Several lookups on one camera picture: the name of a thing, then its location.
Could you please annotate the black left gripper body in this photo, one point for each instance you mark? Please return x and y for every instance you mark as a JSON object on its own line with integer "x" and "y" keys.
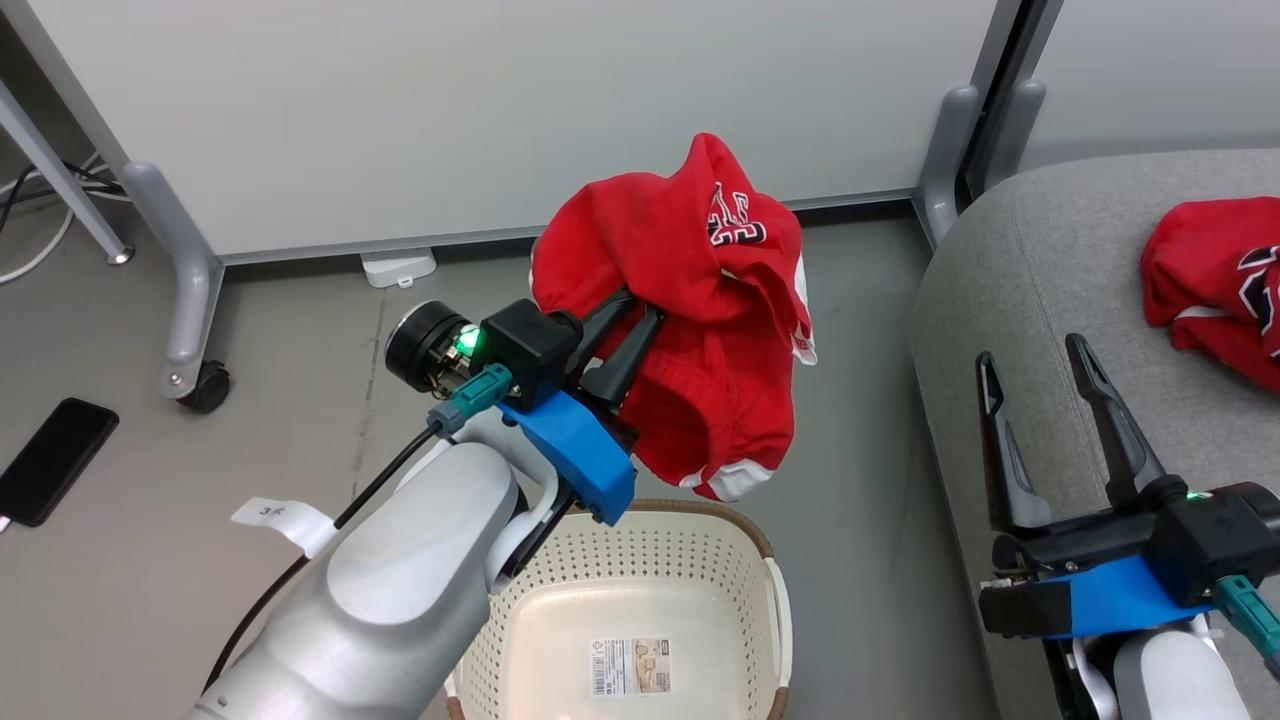
{"x": 530, "y": 350}

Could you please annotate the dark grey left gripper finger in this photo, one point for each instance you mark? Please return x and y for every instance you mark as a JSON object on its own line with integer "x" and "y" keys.
{"x": 622, "y": 365}
{"x": 603, "y": 325}

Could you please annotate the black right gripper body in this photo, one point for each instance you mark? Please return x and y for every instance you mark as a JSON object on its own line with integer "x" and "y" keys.
{"x": 1200, "y": 540}

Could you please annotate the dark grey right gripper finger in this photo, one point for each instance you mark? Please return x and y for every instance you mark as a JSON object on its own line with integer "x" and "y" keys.
{"x": 1125, "y": 460}
{"x": 1005, "y": 490}

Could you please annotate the red sports jersey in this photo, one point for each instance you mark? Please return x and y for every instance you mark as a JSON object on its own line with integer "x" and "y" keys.
{"x": 620, "y": 230}
{"x": 1200, "y": 270}

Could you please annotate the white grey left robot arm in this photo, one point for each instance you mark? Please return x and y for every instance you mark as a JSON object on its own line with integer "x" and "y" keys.
{"x": 400, "y": 600}

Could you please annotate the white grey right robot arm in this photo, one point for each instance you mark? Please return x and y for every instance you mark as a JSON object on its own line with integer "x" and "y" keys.
{"x": 1170, "y": 680}

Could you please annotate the grey fabric sofa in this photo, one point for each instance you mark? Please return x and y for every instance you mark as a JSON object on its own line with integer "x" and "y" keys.
{"x": 1050, "y": 280}

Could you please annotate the small white floor box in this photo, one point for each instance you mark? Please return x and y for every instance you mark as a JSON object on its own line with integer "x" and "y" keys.
{"x": 398, "y": 268}

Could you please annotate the cream laundry basket brown rim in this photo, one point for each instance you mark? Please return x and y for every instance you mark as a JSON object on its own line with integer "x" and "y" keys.
{"x": 700, "y": 610}

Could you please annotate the wide white partition panel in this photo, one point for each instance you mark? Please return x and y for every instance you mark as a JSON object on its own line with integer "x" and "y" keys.
{"x": 400, "y": 120}

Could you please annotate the white paper tag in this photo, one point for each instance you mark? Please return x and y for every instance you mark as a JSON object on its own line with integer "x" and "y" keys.
{"x": 290, "y": 525}

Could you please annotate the printed basket label sticker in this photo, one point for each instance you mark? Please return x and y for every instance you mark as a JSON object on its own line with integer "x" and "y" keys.
{"x": 630, "y": 667}

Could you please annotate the black caster wheel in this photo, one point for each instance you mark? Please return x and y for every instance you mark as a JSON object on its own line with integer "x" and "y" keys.
{"x": 207, "y": 388}

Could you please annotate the grey partition leg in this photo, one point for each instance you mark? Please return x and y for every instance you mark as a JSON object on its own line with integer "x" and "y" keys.
{"x": 945, "y": 150}
{"x": 185, "y": 280}
{"x": 1015, "y": 130}

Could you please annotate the black smartphone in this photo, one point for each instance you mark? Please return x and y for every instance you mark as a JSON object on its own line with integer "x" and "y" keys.
{"x": 55, "y": 460}

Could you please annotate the grey metal table leg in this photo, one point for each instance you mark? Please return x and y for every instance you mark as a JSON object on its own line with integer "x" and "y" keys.
{"x": 70, "y": 185}

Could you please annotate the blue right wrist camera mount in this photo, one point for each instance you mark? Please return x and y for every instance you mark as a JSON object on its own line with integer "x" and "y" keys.
{"x": 1120, "y": 595}

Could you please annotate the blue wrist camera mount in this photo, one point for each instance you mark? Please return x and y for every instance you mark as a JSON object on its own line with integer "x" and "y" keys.
{"x": 580, "y": 455}
{"x": 1120, "y": 595}

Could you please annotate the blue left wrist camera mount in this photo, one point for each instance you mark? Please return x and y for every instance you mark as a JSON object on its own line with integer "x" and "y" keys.
{"x": 580, "y": 455}

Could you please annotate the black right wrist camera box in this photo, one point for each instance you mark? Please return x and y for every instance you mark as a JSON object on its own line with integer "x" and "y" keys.
{"x": 1020, "y": 608}

